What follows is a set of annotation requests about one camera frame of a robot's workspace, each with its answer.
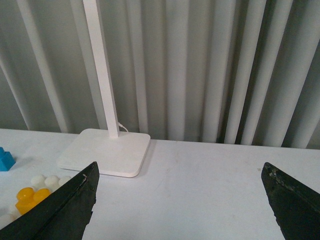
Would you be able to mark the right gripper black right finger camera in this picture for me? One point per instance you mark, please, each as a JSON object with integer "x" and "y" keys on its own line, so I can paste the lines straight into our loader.
{"x": 296, "y": 207}

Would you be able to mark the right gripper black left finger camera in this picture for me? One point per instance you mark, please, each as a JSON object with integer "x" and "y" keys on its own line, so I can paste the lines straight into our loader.
{"x": 63, "y": 215}

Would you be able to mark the yellow two-stud block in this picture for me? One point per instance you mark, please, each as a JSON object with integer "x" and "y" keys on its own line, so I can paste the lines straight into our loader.
{"x": 28, "y": 198}

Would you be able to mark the blue three-stud block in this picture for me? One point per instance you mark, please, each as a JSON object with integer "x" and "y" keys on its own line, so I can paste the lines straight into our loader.
{"x": 6, "y": 160}

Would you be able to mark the white pleated curtain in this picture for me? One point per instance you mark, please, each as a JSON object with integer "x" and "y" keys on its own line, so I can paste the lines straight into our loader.
{"x": 217, "y": 71}

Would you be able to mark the white studded base plate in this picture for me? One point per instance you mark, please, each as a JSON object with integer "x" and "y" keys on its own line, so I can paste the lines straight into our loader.
{"x": 52, "y": 182}

